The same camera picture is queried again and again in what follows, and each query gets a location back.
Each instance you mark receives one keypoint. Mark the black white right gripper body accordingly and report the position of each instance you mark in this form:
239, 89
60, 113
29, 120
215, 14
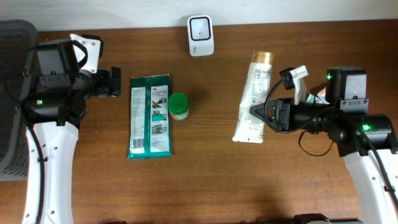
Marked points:
294, 112

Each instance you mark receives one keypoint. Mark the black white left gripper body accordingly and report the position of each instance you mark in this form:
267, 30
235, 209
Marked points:
115, 81

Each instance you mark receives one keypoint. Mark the pale green wipes packet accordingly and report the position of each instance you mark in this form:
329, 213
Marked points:
315, 99

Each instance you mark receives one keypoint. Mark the white cream tube gold cap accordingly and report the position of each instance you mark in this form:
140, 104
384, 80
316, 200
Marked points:
249, 128

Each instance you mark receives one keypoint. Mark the green white tape package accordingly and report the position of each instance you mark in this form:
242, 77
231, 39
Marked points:
149, 117

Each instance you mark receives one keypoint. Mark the green lid jar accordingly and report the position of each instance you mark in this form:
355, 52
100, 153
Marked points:
178, 105

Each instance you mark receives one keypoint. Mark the small orange carton box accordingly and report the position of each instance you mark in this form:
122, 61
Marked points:
322, 94

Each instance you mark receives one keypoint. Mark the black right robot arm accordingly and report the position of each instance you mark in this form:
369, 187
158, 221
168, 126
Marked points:
366, 142

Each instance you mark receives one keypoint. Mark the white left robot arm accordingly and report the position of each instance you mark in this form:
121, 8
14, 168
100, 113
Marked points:
64, 76

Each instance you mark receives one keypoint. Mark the white barcode scanner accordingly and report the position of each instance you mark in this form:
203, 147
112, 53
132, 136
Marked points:
200, 36

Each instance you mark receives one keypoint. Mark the grey plastic mesh basket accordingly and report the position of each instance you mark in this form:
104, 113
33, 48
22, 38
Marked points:
19, 39

